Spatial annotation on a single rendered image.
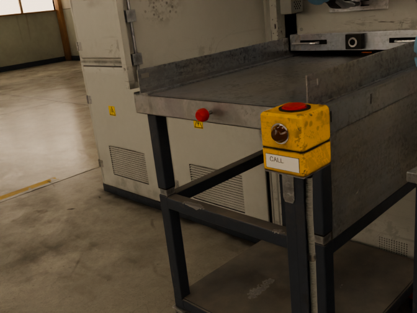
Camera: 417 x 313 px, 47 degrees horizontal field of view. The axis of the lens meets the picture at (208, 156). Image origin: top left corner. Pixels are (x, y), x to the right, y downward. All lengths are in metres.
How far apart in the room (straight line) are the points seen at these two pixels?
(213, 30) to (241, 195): 0.79
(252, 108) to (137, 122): 1.56
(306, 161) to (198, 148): 1.55
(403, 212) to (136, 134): 1.46
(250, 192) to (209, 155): 0.27
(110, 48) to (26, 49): 10.40
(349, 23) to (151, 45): 0.67
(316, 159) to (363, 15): 1.01
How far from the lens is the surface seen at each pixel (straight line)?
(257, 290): 1.61
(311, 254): 0.86
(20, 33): 12.97
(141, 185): 2.74
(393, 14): 1.68
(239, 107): 1.10
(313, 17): 1.82
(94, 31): 2.75
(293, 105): 0.76
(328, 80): 1.05
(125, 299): 2.00
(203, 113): 1.13
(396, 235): 1.82
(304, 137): 0.73
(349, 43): 1.71
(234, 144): 2.09
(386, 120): 1.28
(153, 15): 1.60
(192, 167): 2.35
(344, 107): 1.05
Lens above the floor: 1.07
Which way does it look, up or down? 18 degrees down
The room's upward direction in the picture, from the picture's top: 6 degrees counter-clockwise
